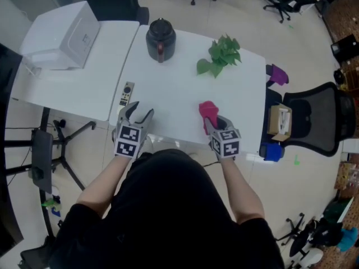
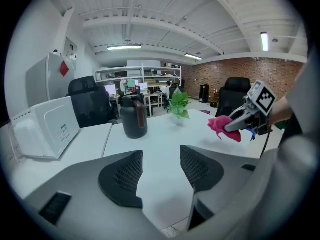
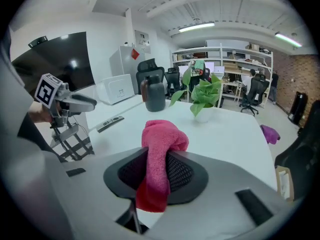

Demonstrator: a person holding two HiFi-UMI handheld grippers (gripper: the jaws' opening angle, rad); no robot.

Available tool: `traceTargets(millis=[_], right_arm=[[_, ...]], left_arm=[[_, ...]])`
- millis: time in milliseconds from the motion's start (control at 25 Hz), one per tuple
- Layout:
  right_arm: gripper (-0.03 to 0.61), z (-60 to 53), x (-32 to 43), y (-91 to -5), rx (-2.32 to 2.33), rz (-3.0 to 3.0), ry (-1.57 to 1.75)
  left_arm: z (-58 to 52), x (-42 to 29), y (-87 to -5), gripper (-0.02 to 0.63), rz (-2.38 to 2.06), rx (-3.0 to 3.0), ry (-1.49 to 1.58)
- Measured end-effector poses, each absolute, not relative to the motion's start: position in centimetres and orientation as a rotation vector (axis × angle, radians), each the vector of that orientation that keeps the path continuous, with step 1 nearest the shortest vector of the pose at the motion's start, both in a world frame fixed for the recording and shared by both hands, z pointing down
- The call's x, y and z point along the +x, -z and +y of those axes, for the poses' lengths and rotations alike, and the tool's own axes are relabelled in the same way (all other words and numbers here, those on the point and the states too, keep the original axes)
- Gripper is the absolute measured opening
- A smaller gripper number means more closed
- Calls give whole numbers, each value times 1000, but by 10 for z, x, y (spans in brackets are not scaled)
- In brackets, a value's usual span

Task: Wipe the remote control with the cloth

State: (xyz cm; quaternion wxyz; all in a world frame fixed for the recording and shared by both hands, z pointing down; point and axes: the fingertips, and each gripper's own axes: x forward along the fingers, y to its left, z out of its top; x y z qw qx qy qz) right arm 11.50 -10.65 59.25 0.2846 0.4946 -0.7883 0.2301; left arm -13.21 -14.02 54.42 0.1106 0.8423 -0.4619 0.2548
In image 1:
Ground black open box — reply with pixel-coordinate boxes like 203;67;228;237
330;34;359;64

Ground black kettle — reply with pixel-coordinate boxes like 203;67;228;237
145;17;177;64

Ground white box appliance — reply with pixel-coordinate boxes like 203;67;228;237
19;0;102;71

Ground green potted plant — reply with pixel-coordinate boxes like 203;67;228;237
196;33;243;79

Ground black and white swivel chair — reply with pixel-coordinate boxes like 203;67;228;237
275;212;324;269

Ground grey box under desk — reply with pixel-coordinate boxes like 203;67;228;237
30;129;54;194

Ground person's left forearm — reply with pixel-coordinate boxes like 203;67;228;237
76;154;133;221

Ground black mesh office chair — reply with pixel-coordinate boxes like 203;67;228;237
259;64;357;163

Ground person's right forearm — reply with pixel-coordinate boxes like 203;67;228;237
221;156;266;225

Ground pink cleaning cloth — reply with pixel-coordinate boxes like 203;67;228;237
198;100;220;136

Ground beige remote control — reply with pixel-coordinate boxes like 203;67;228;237
118;80;136;107

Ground black high-back office chair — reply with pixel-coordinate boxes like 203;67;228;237
73;0;150;26

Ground white items in cardboard box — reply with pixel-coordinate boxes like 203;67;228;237
277;108;292;136

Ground purple cloth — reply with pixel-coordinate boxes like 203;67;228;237
269;63;290;85

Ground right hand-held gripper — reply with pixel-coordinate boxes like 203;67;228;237
203;115;242;161

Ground black desk leg frame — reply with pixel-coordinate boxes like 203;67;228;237
3;106;98;236

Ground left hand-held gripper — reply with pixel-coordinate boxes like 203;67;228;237
113;100;155;160

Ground person's black shirt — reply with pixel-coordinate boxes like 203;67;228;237
50;148;286;269

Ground green and blue floor toy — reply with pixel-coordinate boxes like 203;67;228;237
41;196;63;217

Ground blue box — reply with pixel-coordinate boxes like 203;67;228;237
264;142;283;163

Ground open cardboard box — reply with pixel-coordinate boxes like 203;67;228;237
266;103;293;143

